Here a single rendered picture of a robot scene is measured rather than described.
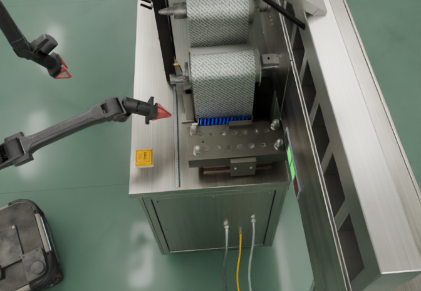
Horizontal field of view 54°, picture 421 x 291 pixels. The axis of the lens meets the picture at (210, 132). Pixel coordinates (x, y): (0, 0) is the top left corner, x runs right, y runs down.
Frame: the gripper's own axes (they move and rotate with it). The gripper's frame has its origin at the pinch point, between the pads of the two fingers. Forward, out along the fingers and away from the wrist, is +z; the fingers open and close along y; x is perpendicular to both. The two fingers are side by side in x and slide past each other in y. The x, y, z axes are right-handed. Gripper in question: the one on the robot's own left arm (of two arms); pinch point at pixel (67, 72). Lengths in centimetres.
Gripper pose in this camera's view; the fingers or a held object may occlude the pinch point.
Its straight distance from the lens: 199.4
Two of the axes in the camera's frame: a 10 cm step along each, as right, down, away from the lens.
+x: -7.6, 6.2, 2.0
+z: 4.6, 2.8, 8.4
